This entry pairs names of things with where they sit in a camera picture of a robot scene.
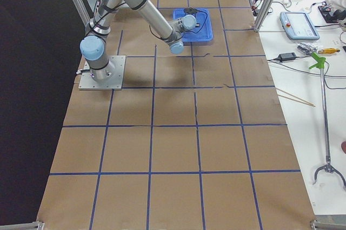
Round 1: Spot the yellow tool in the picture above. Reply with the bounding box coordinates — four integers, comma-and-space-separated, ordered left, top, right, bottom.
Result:
318, 48, 340, 55

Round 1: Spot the teach pendant tablet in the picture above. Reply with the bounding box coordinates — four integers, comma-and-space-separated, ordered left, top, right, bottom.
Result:
280, 12, 320, 40

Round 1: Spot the computer mouse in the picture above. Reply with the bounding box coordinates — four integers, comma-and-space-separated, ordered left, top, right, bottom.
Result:
282, 0, 291, 7

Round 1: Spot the blue plastic tray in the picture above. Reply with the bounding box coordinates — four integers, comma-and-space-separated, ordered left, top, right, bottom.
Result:
172, 8, 214, 45

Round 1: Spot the long reach grabber tool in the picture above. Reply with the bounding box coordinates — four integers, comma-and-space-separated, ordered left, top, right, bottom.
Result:
314, 69, 345, 190

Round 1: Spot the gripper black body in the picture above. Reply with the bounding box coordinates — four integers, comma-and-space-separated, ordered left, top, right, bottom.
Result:
183, 7, 199, 15

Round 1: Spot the black power adapter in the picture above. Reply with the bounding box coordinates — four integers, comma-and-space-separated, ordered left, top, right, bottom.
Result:
277, 52, 297, 63

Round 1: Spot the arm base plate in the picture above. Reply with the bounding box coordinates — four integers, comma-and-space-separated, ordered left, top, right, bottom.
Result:
78, 56, 126, 90

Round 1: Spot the wooden chopstick pair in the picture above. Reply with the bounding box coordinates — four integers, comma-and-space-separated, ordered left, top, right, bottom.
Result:
275, 87, 315, 107

